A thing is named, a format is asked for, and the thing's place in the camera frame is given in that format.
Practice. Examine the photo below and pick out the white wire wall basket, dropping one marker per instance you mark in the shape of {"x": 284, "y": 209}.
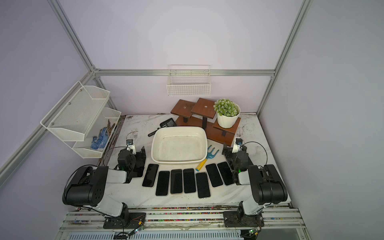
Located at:
{"x": 189, "y": 80}

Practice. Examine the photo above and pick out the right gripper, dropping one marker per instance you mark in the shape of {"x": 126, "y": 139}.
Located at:
{"x": 229, "y": 151}

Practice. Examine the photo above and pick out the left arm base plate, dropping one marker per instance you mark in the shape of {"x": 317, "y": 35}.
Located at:
{"x": 126, "y": 221}

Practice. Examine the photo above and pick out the black plastic scoop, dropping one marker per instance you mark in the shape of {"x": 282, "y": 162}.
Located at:
{"x": 167, "y": 123}

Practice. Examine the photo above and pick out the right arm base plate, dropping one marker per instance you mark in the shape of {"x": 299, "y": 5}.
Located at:
{"x": 234, "y": 219}

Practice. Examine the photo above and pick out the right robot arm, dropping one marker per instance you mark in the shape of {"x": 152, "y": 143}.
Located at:
{"x": 267, "y": 186}

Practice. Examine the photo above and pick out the brown wooden tiered stand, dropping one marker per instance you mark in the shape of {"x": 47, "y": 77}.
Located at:
{"x": 197, "y": 114}

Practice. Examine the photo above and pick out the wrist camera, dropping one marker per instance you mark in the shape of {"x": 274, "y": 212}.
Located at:
{"x": 237, "y": 145}
{"x": 130, "y": 146}

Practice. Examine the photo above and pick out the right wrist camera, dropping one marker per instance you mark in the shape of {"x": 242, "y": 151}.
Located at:
{"x": 237, "y": 145}

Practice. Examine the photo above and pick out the white case phone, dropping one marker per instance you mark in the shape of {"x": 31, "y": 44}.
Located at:
{"x": 163, "y": 182}
{"x": 226, "y": 173}

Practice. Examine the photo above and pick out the white pot green plant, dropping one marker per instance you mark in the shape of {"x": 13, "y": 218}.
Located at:
{"x": 227, "y": 111}

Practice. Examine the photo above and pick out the white mesh two-tier shelf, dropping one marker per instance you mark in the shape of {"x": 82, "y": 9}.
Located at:
{"x": 79, "y": 116}

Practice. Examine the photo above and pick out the clear case phone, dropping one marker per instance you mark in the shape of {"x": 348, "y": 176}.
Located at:
{"x": 176, "y": 181}

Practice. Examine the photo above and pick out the cream case phone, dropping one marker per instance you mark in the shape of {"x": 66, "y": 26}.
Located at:
{"x": 150, "y": 176}

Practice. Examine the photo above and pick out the blue cloth in shelf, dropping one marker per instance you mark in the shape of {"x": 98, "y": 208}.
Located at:
{"x": 100, "y": 141}

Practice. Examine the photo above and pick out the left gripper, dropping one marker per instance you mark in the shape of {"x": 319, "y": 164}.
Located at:
{"x": 138, "y": 154}

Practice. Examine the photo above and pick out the blue yellow garden rake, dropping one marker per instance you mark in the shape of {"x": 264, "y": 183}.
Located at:
{"x": 211, "y": 153}

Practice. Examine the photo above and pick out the light blue case phone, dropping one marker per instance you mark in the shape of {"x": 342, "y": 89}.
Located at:
{"x": 203, "y": 185}

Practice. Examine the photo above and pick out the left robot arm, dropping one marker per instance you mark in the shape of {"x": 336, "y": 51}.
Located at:
{"x": 86, "y": 186}

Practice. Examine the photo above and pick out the pink case phone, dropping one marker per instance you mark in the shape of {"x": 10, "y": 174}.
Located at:
{"x": 189, "y": 181}

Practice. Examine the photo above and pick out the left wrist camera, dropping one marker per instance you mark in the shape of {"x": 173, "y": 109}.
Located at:
{"x": 130, "y": 146}

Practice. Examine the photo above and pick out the white plastic storage box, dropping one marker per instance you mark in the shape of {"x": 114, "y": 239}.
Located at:
{"x": 179, "y": 145}

